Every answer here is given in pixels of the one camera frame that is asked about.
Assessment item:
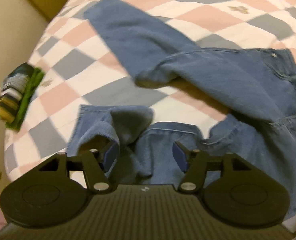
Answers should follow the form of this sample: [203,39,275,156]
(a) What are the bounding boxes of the blue denim jeans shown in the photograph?
[67,0,296,217]

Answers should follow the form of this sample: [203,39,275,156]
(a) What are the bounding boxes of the pink grey checkered quilt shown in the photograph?
[3,0,296,233]

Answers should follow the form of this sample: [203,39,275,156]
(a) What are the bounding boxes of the green folded garment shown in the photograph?
[6,67,45,132]

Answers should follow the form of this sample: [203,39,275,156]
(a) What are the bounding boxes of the striped folded shirt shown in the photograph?
[0,63,34,124]

